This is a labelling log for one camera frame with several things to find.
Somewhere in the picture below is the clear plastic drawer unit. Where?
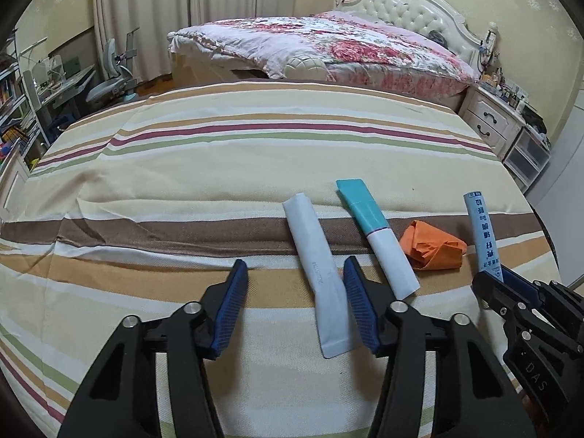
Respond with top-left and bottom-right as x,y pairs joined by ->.
503,126 -> 550,194

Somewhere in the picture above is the desk with clutter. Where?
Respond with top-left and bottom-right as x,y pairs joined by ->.
23,54 -> 96,146

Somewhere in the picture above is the pink floral quilt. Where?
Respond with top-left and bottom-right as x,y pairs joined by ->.
167,11 -> 478,101

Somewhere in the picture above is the teal and white sachet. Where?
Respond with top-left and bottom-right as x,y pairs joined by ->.
335,179 -> 420,301

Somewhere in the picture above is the bookshelf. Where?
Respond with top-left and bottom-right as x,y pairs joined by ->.
0,31 -> 47,170

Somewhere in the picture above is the small orange paper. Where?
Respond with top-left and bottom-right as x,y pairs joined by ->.
399,220 -> 467,271

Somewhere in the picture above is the white nightstand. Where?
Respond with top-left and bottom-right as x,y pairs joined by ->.
458,86 -> 526,161

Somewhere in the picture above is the striped bed sheet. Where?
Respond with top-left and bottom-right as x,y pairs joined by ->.
1,82 -> 559,437

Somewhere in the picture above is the light blue printed box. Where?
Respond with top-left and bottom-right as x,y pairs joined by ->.
463,192 -> 503,282

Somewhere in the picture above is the white tufted bed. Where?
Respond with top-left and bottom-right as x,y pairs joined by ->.
167,0 -> 499,108

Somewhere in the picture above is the white wardrobe door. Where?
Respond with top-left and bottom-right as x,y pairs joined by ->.
523,100 -> 584,288

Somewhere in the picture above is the grey desk chair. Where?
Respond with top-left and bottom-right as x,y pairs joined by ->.
85,28 -> 138,107

